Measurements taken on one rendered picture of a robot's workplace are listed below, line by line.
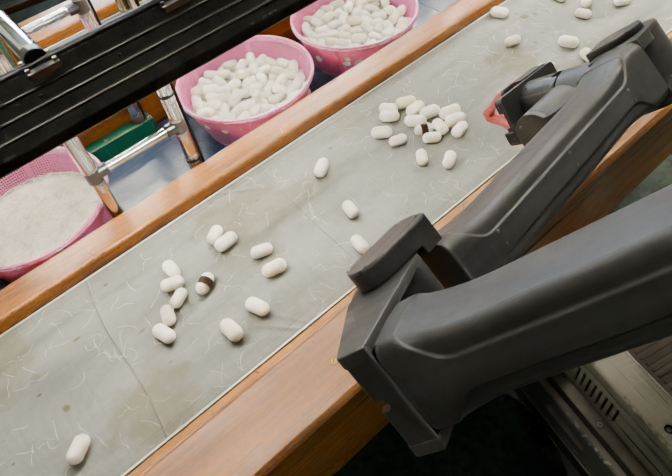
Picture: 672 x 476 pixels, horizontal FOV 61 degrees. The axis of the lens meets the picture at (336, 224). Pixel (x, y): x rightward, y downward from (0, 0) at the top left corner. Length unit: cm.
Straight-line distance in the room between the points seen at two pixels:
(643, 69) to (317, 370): 47
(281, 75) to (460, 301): 89
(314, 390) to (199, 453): 14
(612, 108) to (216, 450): 53
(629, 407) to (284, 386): 58
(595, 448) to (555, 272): 89
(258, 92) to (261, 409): 63
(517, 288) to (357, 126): 75
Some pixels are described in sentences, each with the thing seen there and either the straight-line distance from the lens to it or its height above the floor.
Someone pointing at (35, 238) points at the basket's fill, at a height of 73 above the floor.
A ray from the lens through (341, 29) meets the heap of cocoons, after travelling 126.
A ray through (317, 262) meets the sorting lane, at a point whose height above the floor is 74.
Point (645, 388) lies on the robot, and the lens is 107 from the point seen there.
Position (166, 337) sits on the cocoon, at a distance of 80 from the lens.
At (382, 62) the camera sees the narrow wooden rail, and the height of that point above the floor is 76.
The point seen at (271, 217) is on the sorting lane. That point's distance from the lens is 89.
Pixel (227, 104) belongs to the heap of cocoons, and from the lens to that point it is 112.
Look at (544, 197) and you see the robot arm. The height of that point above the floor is 105.
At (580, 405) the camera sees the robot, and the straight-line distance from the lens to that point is 115.
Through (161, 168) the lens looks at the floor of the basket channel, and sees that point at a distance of 114.
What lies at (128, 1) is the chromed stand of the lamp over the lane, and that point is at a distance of 83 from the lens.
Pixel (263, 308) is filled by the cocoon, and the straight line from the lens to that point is 77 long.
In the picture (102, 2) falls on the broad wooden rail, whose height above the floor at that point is 76.
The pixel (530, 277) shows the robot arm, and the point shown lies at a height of 116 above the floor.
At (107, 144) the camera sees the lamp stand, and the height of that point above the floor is 71.
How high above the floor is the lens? 140
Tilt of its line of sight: 50 degrees down
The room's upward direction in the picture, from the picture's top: 11 degrees counter-clockwise
